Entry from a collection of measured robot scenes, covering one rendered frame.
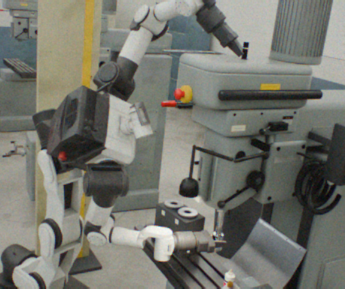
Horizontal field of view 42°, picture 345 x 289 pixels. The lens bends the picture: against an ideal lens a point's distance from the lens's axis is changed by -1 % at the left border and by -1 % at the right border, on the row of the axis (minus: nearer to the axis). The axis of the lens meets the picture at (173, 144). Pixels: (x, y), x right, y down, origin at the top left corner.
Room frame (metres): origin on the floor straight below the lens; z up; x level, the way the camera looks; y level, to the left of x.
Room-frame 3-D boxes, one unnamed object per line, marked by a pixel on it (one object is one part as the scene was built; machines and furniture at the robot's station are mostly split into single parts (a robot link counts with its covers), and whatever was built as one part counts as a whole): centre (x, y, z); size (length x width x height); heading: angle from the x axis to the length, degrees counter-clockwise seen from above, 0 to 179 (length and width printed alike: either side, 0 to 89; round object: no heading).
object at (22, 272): (1.93, 0.59, 0.68); 0.21 x 0.20 x 0.13; 53
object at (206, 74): (1.67, -0.23, 1.81); 0.47 x 0.26 x 0.16; 121
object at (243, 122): (1.68, -0.26, 1.68); 0.34 x 0.24 x 0.10; 121
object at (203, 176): (1.61, -0.13, 1.45); 0.04 x 0.04 x 0.21; 31
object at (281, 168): (1.76, -0.39, 1.47); 0.24 x 0.19 x 0.26; 31
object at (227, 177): (1.67, -0.22, 1.47); 0.21 x 0.19 x 0.32; 31
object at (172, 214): (1.92, -0.06, 1.05); 0.22 x 0.12 x 0.20; 41
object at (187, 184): (1.52, -0.07, 1.43); 0.07 x 0.07 x 0.06
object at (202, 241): (1.64, -0.13, 1.14); 0.13 x 0.12 x 0.10; 18
